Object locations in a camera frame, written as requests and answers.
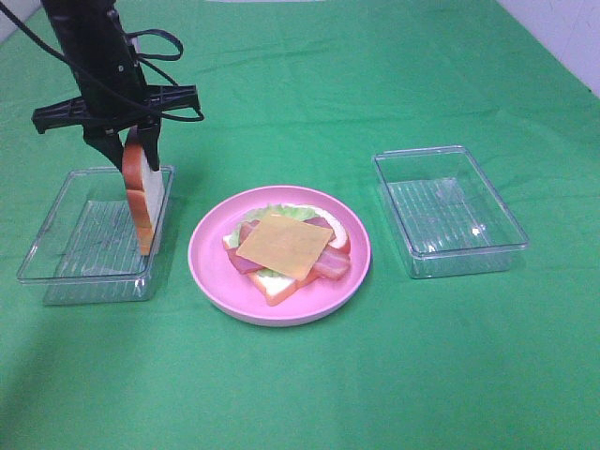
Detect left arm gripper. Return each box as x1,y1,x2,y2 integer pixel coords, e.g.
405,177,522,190
32,1,199,172

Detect bread slice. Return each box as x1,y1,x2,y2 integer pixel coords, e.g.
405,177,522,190
122,127,165,256
222,203,351,307

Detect bacon strip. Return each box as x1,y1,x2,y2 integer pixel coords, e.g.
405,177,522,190
223,214,338,280
227,215,351,281

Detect green lettuce leaf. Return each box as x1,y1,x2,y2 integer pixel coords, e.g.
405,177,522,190
238,202,324,279

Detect yellow cheese slice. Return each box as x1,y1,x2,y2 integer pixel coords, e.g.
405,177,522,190
236,214,334,280

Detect clear left plastic container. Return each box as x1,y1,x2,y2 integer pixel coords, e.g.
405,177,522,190
17,167,163,306

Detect clear plastic container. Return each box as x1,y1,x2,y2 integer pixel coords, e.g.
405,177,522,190
372,145,529,279
17,167,163,306

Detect green table cloth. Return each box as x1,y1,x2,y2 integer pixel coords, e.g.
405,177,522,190
1,1,599,449

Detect pink round plate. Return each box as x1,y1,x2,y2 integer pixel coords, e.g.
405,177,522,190
187,185,371,327

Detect clear right plastic container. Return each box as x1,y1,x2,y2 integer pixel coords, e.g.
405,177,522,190
372,145,529,279

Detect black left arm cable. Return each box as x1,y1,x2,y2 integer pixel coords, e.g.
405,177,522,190
0,0,205,123

